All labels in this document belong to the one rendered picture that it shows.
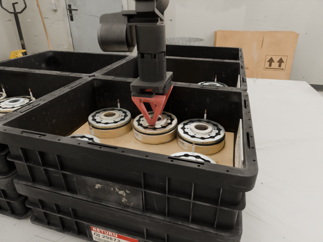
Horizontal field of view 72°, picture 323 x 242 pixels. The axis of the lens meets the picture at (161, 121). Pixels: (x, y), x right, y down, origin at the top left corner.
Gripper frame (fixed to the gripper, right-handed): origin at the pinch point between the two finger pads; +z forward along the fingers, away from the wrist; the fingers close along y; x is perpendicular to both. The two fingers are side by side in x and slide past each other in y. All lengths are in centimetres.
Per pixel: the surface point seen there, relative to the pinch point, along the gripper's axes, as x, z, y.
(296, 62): 114, 57, -308
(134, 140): -3.6, 4.1, 4.6
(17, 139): -15.0, -5.6, 21.7
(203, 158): 12.2, 1.3, 11.3
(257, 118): 29, 19, -42
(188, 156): 9.5, 1.6, 11.0
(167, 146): 4.1, 4.4, 4.7
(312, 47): 129, 36, -309
